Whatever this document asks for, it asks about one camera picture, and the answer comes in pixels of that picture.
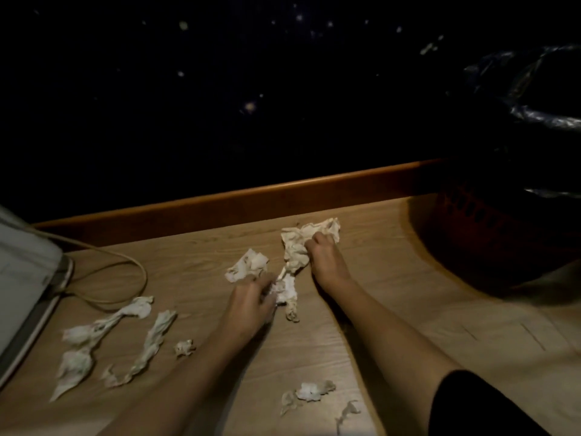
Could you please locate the long twisted white tissue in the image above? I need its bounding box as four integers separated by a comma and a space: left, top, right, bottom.
49, 296, 155, 403

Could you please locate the person's left hand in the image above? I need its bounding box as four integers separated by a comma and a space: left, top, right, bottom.
225, 273, 278, 337

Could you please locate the curled white tissue shred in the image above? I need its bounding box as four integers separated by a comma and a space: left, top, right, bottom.
336, 401, 361, 435

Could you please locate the black plastic bag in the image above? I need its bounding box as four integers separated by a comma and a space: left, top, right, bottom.
454, 44, 581, 201

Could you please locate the small crumpled white tissue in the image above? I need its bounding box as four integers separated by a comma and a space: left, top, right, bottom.
225, 249, 269, 283

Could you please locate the person's right hand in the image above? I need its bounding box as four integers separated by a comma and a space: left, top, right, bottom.
305, 231, 353, 296

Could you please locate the white appliance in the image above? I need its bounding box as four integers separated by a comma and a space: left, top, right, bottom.
0, 205, 74, 388

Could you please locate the large white tissue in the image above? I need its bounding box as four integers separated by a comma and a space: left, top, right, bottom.
271, 218, 341, 323

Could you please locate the person's left forearm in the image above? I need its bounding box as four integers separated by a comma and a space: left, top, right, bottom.
97, 323, 269, 436

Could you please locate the beige power cable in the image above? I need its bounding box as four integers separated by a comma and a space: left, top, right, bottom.
26, 224, 149, 310

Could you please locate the red plastic basket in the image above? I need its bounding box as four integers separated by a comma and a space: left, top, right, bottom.
424, 179, 581, 289

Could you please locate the person's right forearm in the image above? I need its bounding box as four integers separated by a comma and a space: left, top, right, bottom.
318, 282, 464, 436

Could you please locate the black sleeve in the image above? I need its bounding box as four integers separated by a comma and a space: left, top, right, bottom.
428, 370, 553, 436

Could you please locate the thin twisted white tissue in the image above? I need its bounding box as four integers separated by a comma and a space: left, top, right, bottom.
101, 310, 178, 388

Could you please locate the torn white tissue scrap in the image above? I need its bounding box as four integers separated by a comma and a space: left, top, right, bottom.
280, 380, 337, 416

